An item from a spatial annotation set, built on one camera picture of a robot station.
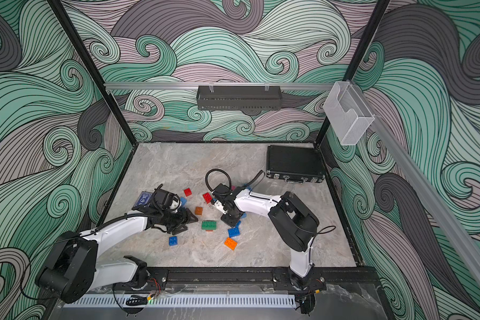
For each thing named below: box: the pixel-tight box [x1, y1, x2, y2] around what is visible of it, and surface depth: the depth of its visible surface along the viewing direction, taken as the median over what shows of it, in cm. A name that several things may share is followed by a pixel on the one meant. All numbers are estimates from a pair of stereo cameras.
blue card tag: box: [133, 191, 153, 207], surface depth 97 cm
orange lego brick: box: [224, 237, 238, 251], surface depth 83 cm
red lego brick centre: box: [202, 192, 213, 204], surface depth 97 cm
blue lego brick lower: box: [228, 223, 240, 238], surface depth 85 cm
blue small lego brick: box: [168, 236, 178, 246], surface depth 83 cm
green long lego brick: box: [201, 220, 218, 230], surface depth 86 cm
